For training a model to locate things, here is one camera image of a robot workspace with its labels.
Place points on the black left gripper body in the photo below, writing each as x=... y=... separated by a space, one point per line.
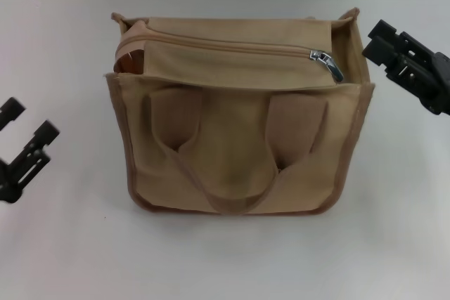
x=8 y=184

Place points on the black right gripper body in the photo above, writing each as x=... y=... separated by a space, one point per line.
x=437 y=82

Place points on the khaki canvas food bag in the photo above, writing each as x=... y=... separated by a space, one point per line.
x=232 y=152

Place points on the silver metal zipper pull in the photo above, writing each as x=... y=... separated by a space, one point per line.
x=330 y=66

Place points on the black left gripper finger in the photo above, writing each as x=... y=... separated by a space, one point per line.
x=10 y=110
x=33 y=156

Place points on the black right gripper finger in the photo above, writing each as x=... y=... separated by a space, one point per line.
x=390 y=34
x=383 y=55

